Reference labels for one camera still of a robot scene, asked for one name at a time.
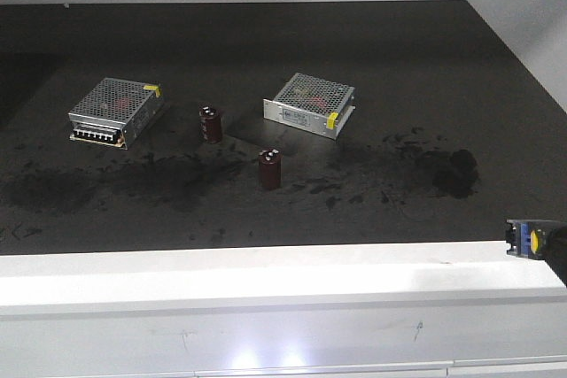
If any right metal mesh power supply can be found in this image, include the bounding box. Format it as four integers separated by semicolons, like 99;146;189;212
263;73;355;140

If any brown cylindrical capacitor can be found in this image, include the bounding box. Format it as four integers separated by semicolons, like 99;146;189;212
258;149;282;190
199;105;222;143

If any front brown cylindrical capacitor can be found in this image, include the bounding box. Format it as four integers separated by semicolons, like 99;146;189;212
258;149;282;190

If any metal mesh power supply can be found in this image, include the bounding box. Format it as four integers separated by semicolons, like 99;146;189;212
68;77;165;150
263;73;355;140

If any yellow mushroom push button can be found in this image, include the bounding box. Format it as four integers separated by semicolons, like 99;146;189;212
505;219;566;260

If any rear brown cylindrical capacitor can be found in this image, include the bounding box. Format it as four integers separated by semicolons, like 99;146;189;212
199;105;222;143

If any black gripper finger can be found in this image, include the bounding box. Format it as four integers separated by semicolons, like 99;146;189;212
543;227;567;285

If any left metal mesh power supply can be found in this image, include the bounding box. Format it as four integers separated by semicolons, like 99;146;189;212
68;77;165;150

